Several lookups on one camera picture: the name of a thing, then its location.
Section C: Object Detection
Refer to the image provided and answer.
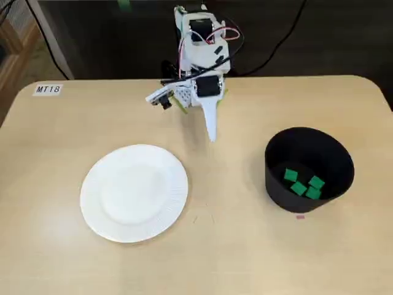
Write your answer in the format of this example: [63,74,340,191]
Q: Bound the black round pot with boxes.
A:
[264,126,356,213]

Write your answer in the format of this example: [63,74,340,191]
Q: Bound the white paper plate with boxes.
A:
[79,143,189,244]

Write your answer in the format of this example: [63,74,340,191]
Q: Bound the black camera cable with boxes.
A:
[160,24,246,84]

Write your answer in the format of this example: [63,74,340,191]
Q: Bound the long black power cable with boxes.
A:
[230,0,309,77]

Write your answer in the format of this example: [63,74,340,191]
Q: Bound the thin black cable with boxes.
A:
[0,0,16,24]
[26,0,72,80]

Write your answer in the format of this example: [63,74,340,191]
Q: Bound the green cube block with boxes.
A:
[282,168,299,183]
[308,175,326,189]
[305,186,322,200]
[290,181,308,196]

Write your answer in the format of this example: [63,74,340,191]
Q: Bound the green tape strip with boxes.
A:
[171,95,189,115]
[216,88,230,107]

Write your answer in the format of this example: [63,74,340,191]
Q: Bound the white MT18 label sticker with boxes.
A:
[33,84,63,96]

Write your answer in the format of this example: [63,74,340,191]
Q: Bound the wooden shelf frame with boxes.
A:
[0,17,42,124]

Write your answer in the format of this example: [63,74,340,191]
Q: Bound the wrist camera on white mount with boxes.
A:
[145,85,176,111]

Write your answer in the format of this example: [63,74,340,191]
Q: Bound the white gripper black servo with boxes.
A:
[192,73,227,143]

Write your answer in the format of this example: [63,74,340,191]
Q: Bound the red servo wire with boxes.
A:
[179,26,242,74]

